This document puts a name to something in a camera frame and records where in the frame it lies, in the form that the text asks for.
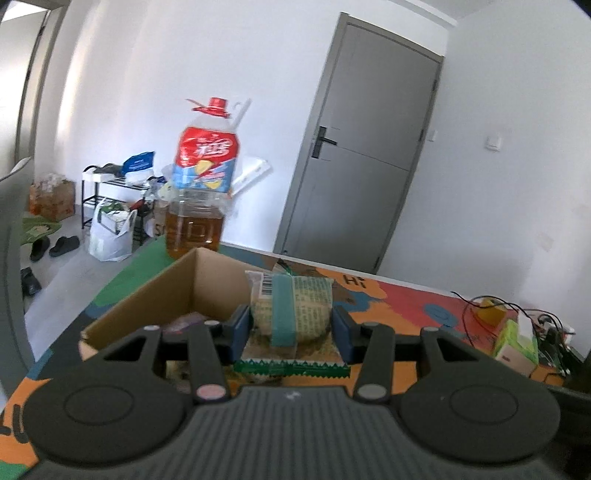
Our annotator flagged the white plastic slat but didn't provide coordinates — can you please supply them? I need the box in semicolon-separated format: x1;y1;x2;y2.
231;156;271;197

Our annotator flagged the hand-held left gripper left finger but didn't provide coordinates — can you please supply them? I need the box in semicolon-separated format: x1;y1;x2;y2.
99;305;253;406

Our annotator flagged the brown carton with goods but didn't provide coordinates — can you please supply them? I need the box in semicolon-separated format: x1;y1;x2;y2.
28;173;77;221

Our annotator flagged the pink snack packet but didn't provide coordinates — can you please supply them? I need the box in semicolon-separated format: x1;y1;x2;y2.
164;311;208;334

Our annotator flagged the cardboard box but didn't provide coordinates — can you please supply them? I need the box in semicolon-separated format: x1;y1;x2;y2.
79;248;283;398

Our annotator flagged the grey door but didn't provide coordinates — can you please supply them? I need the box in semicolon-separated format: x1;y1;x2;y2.
274;11;444;275

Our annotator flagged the large cooking oil bottle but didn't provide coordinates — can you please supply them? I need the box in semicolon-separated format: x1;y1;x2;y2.
164;96;254;259

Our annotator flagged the black door handle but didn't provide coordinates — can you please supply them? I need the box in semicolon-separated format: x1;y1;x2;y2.
311;126;340;160

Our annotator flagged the small yellow object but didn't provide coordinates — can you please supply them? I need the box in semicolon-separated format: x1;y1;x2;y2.
475;298;506;326

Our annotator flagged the colourful printed table mat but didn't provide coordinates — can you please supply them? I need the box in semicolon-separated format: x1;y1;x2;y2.
0;240;570;480

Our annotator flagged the green zigzag edged snack packet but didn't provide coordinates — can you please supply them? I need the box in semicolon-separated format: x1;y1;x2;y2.
233;342;350;381

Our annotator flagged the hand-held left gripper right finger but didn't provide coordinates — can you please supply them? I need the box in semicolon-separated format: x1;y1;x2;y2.
331;305;485;402

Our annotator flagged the pile of household clutter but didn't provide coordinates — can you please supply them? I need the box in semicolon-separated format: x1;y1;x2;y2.
137;175;172;241

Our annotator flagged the grey doorway frame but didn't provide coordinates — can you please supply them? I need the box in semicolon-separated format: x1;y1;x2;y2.
13;0;70;163

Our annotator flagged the dark shoe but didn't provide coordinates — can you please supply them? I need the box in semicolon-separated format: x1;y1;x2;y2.
21;267;42;296

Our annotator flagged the black cable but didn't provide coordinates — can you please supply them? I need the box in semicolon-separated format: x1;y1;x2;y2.
451;291;573;352

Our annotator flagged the green tissue box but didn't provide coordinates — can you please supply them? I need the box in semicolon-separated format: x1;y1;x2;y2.
493;319;540;376

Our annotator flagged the black shoe rack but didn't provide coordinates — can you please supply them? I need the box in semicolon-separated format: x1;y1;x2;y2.
81;165;158;245

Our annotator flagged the green floor mat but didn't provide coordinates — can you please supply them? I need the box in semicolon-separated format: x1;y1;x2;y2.
21;217;61;245

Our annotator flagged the white plastic bag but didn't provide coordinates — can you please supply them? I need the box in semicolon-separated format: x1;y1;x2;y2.
88;198;138;262

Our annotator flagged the blue and white bag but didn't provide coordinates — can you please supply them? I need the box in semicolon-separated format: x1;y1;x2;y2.
122;151;155;178

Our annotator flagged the green bread packet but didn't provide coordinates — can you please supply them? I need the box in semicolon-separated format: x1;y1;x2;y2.
245;270;335;347

